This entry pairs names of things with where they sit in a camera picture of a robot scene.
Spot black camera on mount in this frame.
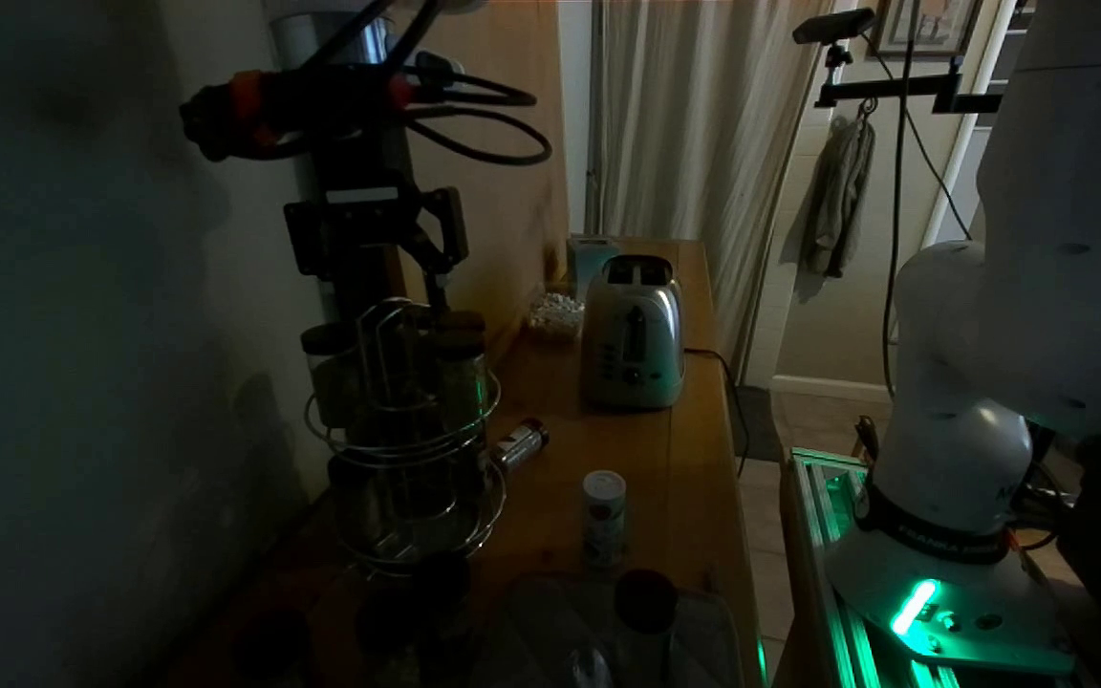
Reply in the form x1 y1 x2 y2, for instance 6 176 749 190
792 2 878 51

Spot round wire spice rack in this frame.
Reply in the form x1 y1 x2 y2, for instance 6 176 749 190
300 298 512 577

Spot small clear lying bottle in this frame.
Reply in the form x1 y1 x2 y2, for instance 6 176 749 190
493 415 550 475

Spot black round cup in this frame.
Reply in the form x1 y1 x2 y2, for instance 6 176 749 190
610 564 680 642

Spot light window curtain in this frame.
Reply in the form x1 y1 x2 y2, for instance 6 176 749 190
591 0 834 373

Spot framed wall picture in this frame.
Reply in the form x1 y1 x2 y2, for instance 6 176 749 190
870 0 983 62

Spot thin black camera cable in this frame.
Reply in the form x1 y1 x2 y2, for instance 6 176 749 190
894 90 978 244

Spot stainless steel toaster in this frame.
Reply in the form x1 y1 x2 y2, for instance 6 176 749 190
578 252 688 414

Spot hanging grey coat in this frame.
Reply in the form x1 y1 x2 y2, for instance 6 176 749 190
801 112 878 281

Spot green lit aluminium base frame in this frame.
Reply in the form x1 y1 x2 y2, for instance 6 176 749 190
776 442 890 688

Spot blue cube tissue box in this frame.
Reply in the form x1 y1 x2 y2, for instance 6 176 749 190
565 233 623 298

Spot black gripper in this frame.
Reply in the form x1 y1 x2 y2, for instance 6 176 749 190
277 182 470 321

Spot white capped spice bottle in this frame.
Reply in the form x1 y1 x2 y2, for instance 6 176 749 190
581 465 629 570

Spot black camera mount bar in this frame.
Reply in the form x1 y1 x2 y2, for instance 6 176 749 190
815 54 1001 116

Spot black cable with orange connector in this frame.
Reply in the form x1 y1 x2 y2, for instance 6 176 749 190
178 0 557 168

